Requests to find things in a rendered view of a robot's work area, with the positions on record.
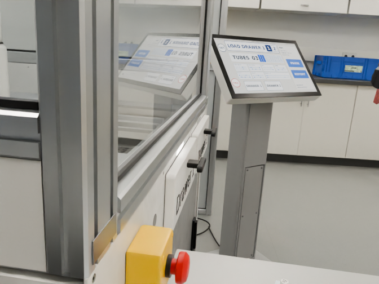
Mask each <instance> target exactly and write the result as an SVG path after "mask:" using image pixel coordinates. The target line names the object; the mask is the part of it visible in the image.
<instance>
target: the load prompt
mask: <svg viewBox="0 0 379 284"><path fill-rule="evenodd" d="M224 43H225V45H226V47H227V50H228V51H245V52H266V53H277V54H279V53H280V52H279V50H278V48H277V45H276V44H269V43H253V42H238V41H224Z"/></svg>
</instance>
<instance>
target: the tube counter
mask: <svg viewBox="0 0 379 284"><path fill-rule="evenodd" d="M250 55H251V57H252V60H253V62H256V63H284V61H283V58H282V57H281V55H264V54H250Z"/></svg>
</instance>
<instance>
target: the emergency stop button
mask: <svg viewBox="0 0 379 284"><path fill-rule="evenodd" d="M189 271H190V256H189V255H188V253H187V252H185V251H180V252H179V255H178V258H177V259H176V258H173V259H172V261H171V267H170V274H172V275H175V283H177V284H184V283H185V282H186V281H187V278H188V274H189Z"/></svg>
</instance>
